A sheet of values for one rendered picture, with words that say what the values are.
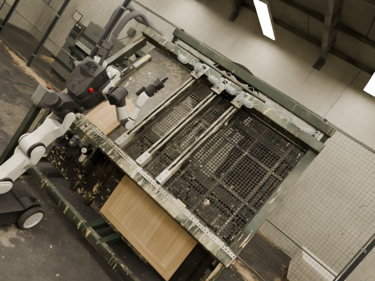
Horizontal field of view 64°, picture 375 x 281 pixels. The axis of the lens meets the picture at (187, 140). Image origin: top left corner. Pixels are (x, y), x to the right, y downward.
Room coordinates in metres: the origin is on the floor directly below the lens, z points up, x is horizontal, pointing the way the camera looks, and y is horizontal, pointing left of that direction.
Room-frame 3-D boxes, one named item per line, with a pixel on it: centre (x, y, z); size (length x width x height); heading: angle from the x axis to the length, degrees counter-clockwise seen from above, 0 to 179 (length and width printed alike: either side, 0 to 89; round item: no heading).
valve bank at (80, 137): (2.54, 0.86, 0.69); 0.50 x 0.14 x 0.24; 70
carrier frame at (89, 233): (3.07, 0.03, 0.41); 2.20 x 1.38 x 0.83; 70
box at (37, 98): (2.62, 1.30, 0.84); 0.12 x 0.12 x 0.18; 70
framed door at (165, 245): (2.52, -0.14, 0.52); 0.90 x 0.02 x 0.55; 70
